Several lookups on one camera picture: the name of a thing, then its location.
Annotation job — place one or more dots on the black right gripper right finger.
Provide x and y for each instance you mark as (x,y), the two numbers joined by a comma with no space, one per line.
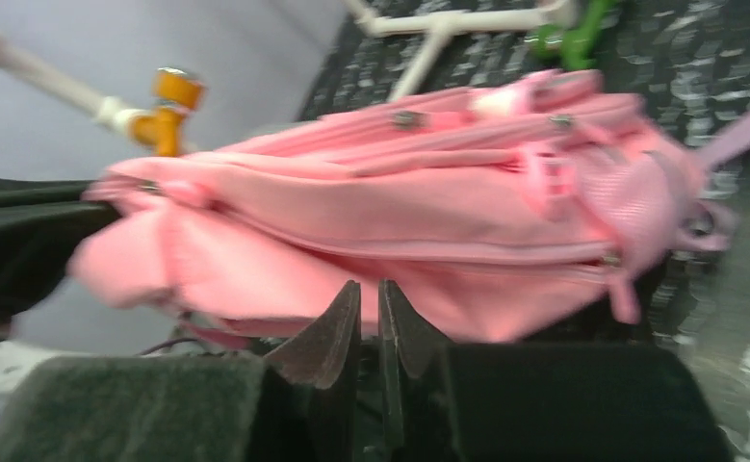
(444,401)

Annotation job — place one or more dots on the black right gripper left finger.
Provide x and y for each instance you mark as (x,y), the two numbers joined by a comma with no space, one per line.
(294,404)

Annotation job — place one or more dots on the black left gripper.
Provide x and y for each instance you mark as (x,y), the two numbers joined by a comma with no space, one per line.
(41,223)

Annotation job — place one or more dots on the pink student backpack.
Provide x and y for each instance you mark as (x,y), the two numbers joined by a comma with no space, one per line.
(498,211)

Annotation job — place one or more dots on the orange plastic tap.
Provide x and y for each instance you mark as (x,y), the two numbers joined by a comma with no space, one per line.
(177,95)

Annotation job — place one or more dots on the white PVC pipe frame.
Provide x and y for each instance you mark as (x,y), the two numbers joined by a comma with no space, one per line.
(438,28)

